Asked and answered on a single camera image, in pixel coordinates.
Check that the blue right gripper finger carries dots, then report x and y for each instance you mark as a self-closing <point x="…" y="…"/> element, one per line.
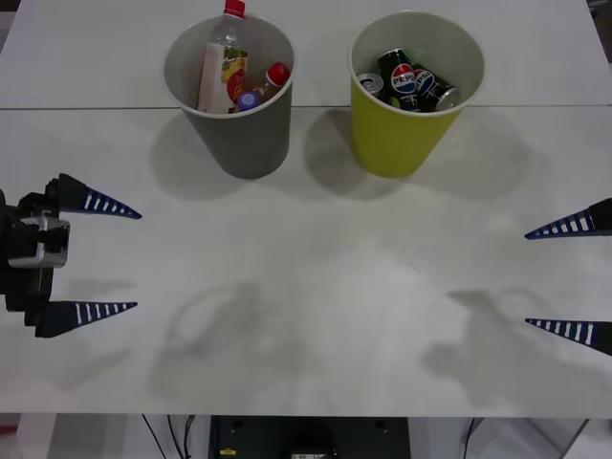
<point x="574" y="331"/>
<point x="578" y="224"/>

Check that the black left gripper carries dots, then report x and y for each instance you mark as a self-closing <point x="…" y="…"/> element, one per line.
<point x="28" y="287"/>

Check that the black drink can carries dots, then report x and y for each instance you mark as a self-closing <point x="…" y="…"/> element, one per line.
<point x="437" y="91"/>
<point x="401" y="79"/>

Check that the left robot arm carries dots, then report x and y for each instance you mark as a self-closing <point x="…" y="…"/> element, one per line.
<point x="43" y="244"/>

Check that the grey plastic bin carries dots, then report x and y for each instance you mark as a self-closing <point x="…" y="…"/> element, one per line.
<point x="248" y="143"/>

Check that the yellow-green plastic bin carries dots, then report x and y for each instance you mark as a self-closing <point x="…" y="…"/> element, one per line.
<point x="392" y="138"/>

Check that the purple-capped bottle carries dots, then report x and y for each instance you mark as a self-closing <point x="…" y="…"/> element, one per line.
<point x="248" y="100"/>

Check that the large clear red-capped bottle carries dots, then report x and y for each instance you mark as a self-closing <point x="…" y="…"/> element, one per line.
<point x="222" y="67"/>

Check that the silver-topped drink can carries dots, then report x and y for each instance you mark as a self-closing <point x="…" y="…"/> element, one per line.
<point x="370" y="82"/>

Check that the small red-capped bottle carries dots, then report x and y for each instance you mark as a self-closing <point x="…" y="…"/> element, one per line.
<point x="277" y="74"/>

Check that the black robot torso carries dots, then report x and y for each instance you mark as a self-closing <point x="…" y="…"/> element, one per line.
<point x="306" y="437"/>

